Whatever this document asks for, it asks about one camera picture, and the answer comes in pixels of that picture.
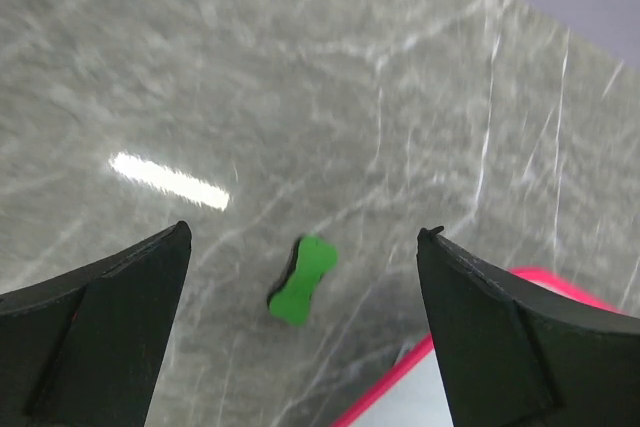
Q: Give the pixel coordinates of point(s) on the green bone-shaped eraser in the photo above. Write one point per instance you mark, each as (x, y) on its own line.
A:
(290, 298)

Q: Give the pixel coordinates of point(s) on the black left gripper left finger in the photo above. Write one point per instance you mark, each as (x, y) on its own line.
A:
(85, 348)

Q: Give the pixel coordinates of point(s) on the pink-framed whiteboard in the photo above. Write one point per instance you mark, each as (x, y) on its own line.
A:
(411, 393)

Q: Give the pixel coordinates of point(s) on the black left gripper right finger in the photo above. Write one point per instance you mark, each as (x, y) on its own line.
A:
(512, 353)

